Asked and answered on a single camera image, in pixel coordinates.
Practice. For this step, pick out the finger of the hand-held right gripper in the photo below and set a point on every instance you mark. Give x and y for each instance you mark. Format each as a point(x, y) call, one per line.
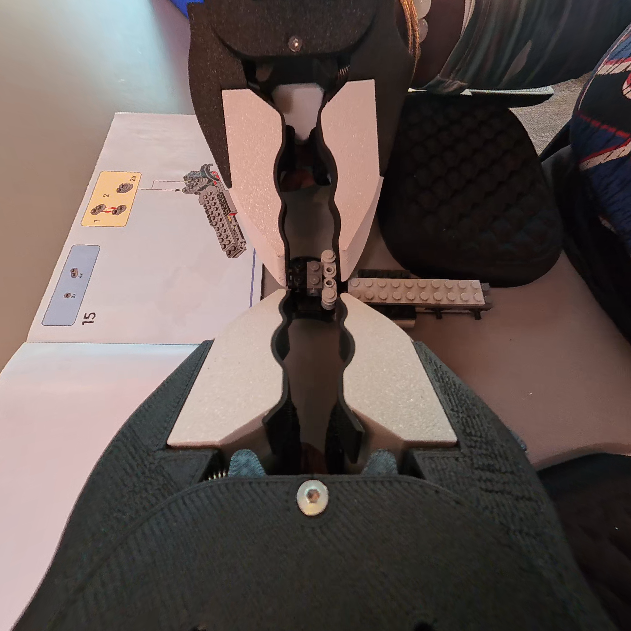
point(251, 162)
point(355, 162)

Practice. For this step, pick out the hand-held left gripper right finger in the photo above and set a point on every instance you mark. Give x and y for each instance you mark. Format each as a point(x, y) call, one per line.
point(394, 384)

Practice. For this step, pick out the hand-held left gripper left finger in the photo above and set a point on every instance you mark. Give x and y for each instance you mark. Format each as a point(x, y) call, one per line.
point(226, 384)

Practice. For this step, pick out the grey and black lego build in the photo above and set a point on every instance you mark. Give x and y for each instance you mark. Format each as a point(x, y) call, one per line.
point(419, 291)

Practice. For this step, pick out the blue plastic bin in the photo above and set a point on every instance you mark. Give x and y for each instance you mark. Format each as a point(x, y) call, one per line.
point(180, 4)

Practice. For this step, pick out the open lego instruction booklet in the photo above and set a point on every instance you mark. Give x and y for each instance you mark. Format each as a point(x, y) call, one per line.
point(148, 296)

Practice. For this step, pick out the black quilted chair seat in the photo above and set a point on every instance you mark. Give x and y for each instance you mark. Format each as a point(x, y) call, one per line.
point(468, 197)

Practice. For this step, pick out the blue patterned garment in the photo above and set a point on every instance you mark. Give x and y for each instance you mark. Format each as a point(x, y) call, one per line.
point(606, 123)

